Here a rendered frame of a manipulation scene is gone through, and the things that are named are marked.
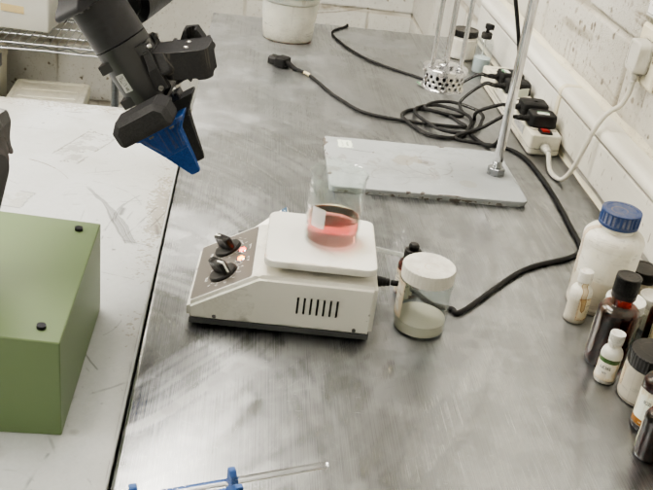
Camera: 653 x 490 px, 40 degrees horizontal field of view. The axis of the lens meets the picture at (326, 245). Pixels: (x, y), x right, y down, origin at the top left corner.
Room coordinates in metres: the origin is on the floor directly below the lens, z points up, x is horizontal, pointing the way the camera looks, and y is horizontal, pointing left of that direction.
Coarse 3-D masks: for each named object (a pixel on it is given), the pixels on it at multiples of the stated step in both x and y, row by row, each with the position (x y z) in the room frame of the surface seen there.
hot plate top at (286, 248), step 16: (272, 224) 0.91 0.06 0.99; (288, 224) 0.91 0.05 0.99; (304, 224) 0.92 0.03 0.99; (368, 224) 0.94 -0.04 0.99; (272, 240) 0.87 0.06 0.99; (288, 240) 0.87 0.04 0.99; (304, 240) 0.88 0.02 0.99; (368, 240) 0.90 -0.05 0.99; (272, 256) 0.83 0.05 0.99; (288, 256) 0.84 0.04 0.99; (304, 256) 0.84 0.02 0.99; (320, 256) 0.85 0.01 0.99; (336, 256) 0.85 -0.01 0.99; (352, 256) 0.86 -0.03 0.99; (368, 256) 0.86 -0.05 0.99; (336, 272) 0.83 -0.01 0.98; (352, 272) 0.83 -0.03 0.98; (368, 272) 0.83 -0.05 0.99
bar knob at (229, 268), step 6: (210, 258) 0.86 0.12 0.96; (216, 258) 0.86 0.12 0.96; (210, 264) 0.86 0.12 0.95; (216, 264) 0.84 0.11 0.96; (222, 264) 0.84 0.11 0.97; (228, 264) 0.86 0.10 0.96; (234, 264) 0.86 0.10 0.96; (216, 270) 0.85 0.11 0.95; (222, 270) 0.84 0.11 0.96; (228, 270) 0.84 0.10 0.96; (234, 270) 0.85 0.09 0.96; (210, 276) 0.85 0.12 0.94; (216, 276) 0.84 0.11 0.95; (222, 276) 0.84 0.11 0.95; (228, 276) 0.84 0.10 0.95
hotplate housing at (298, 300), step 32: (256, 256) 0.87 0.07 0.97; (224, 288) 0.82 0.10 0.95; (256, 288) 0.82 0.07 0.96; (288, 288) 0.82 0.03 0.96; (320, 288) 0.82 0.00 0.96; (352, 288) 0.83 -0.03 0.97; (192, 320) 0.82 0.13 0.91; (224, 320) 0.82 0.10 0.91; (256, 320) 0.82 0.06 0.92; (288, 320) 0.82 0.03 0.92; (320, 320) 0.82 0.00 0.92; (352, 320) 0.82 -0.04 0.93
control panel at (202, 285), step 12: (252, 228) 0.94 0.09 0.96; (240, 240) 0.92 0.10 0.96; (252, 240) 0.91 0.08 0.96; (204, 252) 0.92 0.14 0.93; (240, 252) 0.89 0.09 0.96; (252, 252) 0.88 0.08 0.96; (204, 264) 0.89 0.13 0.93; (240, 264) 0.86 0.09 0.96; (252, 264) 0.85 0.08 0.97; (204, 276) 0.86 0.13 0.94; (240, 276) 0.83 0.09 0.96; (192, 288) 0.84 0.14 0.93; (204, 288) 0.83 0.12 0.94; (216, 288) 0.82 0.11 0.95
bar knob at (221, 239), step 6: (216, 234) 0.92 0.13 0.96; (222, 234) 0.91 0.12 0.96; (216, 240) 0.91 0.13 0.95; (222, 240) 0.90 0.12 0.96; (228, 240) 0.90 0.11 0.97; (234, 240) 0.92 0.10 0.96; (222, 246) 0.91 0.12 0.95; (228, 246) 0.89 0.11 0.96; (234, 246) 0.90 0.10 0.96; (216, 252) 0.90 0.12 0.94; (222, 252) 0.90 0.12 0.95; (228, 252) 0.89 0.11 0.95
